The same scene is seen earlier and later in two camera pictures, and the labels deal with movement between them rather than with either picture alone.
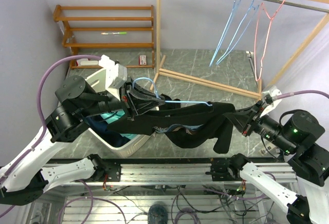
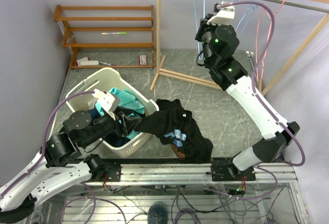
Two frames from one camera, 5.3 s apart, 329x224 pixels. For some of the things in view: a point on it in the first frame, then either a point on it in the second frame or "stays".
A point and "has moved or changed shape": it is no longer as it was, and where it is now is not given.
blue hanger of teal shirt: (225, 27) has moved or changed shape
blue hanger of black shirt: (210, 104) → (200, 58)
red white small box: (142, 60) stays
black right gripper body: (267, 127) → (204, 32)
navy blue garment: (101, 128) stays
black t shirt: (213, 120) has moved or changed shape
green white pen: (114, 33) stays
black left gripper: (128, 103) → (124, 128)
